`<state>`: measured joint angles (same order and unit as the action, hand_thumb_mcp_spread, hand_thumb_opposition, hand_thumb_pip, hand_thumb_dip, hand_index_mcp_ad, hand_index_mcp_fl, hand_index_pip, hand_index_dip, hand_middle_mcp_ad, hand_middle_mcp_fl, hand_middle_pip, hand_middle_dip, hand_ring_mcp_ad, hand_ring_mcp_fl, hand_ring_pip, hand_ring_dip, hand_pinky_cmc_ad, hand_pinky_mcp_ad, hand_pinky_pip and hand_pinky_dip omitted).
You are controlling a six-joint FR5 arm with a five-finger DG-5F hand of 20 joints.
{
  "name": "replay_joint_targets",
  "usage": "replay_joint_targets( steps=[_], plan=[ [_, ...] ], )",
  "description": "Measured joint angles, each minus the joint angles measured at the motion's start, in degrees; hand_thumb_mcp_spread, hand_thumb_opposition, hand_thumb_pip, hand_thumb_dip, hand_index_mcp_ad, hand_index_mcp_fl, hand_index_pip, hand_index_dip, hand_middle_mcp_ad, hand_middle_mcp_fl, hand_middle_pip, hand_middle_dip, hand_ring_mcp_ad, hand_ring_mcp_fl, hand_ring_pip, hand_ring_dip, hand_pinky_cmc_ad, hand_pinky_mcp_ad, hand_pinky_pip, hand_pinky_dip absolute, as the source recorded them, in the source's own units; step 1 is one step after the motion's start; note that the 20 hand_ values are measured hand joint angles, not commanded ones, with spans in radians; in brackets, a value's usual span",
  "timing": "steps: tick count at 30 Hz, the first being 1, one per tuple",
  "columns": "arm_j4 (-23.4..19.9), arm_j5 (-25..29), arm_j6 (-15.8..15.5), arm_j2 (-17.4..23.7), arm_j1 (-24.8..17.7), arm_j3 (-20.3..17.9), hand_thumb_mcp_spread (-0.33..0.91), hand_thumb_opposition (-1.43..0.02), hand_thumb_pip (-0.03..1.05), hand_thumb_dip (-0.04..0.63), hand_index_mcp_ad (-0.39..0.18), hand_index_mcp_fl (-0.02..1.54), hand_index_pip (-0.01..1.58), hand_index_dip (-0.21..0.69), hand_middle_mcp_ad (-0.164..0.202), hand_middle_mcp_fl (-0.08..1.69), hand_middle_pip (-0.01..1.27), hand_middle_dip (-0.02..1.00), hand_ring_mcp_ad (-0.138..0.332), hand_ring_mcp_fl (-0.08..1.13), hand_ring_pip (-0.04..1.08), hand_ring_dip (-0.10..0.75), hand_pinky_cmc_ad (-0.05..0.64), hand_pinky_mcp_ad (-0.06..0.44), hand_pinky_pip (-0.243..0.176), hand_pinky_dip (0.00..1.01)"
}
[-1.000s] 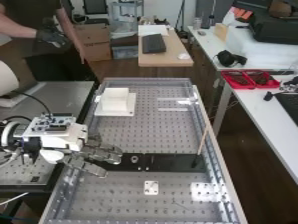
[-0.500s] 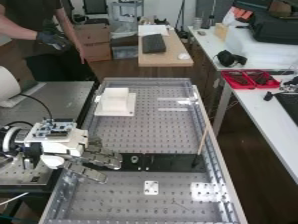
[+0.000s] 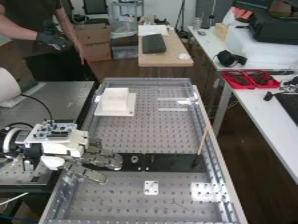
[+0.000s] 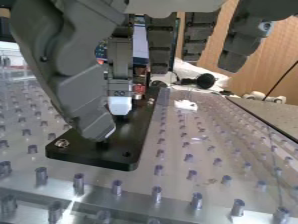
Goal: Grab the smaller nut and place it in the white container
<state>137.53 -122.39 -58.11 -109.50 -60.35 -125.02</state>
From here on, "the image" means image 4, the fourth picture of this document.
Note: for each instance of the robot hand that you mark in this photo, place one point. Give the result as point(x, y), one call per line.
point(66, 60)

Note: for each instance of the small silver nut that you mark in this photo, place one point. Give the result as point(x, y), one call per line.
point(61, 143)

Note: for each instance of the black plate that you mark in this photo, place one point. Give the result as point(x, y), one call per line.
point(120, 146)

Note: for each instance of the small white box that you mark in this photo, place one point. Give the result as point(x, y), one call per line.
point(186, 105)

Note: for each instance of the black headphones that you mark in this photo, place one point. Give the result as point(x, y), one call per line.
point(205, 80)

